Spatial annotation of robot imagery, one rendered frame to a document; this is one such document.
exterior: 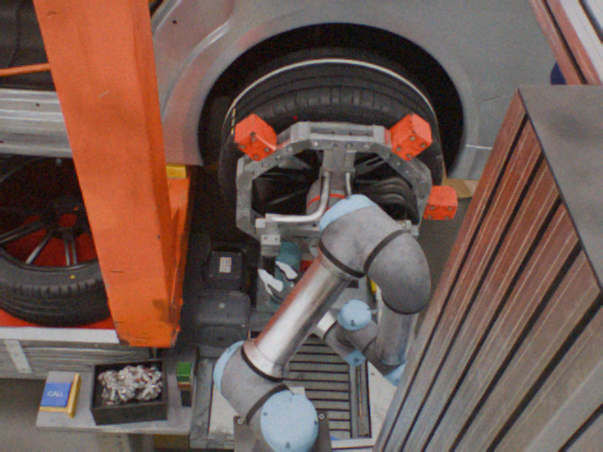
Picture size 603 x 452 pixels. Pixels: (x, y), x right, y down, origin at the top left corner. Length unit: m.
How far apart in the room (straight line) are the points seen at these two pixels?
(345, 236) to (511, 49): 0.84
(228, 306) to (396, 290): 1.08
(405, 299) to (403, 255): 0.09
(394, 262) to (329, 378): 1.34
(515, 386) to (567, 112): 0.24
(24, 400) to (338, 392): 1.10
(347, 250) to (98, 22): 0.61
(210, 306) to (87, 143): 1.00
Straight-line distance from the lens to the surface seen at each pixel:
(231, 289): 2.45
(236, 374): 1.56
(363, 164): 2.10
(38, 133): 2.31
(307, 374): 2.66
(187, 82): 2.07
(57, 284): 2.38
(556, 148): 0.62
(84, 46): 1.36
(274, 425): 1.50
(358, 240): 1.39
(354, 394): 2.64
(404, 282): 1.38
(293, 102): 1.91
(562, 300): 0.59
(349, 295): 2.65
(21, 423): 2.75
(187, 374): 1.99
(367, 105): 1.92
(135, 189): 1.61
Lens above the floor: 2.43
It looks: 51 degrees down
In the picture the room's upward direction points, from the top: 6 degrees clockwise
